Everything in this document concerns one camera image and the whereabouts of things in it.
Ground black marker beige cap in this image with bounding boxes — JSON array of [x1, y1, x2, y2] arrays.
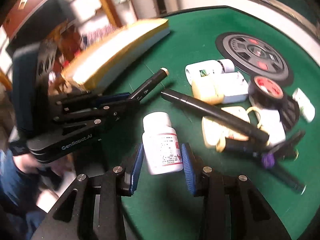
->
[[127, 68, 169, 101]]

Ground white red label bottle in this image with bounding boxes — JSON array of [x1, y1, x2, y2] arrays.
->
[[142, 112, 183, 175]]

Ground blue sleeve left forearm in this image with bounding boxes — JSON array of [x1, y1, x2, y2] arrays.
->
[[1, 150, 46, 239]]

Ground person's left hand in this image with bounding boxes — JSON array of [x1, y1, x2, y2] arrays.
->
[[12, 153, 72, 177]]

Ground black marker purple band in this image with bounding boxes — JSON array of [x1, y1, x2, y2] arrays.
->
[[216, 130, 306, 195]]

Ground white green label bottle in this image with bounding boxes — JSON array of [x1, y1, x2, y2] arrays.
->
[[185, 59, 235, 85]]

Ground long black marker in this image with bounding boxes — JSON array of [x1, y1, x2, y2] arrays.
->
[[161, 89, 269, 143]]

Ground white yellow package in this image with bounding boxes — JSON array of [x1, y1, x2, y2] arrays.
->
[[202, 106, 286, 148]]

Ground black television screen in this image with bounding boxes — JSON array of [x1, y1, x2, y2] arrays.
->
[[6, 0, 68, 57]]

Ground black red tape roll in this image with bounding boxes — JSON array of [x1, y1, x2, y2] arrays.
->
[[248, 76, 286, 109]]

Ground small white box right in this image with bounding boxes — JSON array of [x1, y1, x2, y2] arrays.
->
[[292, 88, 316, 123]]

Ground round dice control panel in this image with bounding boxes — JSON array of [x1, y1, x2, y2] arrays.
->
[[215, 32, 294, 87]]

